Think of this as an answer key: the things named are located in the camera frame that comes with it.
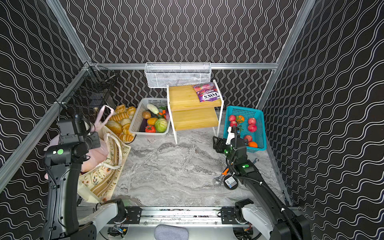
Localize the cream canvas tote bag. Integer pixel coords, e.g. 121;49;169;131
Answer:
77;127;131;204

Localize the pink plastic grocery bag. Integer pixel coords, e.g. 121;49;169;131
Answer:
44;105;114;180

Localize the wooden two-tier shelf rack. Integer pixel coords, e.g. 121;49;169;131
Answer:
167;80;224;144

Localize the brown potato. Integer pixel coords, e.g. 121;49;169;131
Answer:
142;111;152;120

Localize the teal plastic fruit basket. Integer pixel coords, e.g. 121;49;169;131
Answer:
223;106;267;153

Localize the green cabbage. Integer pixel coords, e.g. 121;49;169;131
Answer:
155;118;168;133

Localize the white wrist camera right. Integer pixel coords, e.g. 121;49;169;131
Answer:
226;126;237;145

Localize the black wire wall basket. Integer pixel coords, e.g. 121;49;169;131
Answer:
59;64;117;123

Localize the red tomato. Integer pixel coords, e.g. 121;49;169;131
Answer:
145;125;156;133

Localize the purple Fox's candy bag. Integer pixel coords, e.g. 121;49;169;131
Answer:
193;82;220;103

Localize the metal base rail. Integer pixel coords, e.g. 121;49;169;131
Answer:
125;206;238;227

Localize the yellow orange vegetable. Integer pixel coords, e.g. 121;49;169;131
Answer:
147;118;158;126

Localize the red apple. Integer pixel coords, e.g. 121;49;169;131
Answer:
248;124;258;133

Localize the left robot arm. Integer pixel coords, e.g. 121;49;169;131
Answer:
40;115;100;240

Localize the white plastic vegetable basket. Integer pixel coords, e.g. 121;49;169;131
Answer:
129;98;171;136

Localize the orange box cutter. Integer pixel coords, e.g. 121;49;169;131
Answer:
213;168;229;186

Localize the black round tape measure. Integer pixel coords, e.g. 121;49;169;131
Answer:
223;175;239;191

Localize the long braided bread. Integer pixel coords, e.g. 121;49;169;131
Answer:
109;112;130;122

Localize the grey cloth pad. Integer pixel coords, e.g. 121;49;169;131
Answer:
154;225;189;240

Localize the white wire wall basket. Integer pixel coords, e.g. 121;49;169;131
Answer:
145;62;212;88

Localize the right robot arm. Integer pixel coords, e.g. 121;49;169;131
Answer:
213;137;312;240

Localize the orange fruit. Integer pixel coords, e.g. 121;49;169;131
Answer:
248;142;258;148

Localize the large bread loaf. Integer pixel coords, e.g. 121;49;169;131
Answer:
106;121;123;135

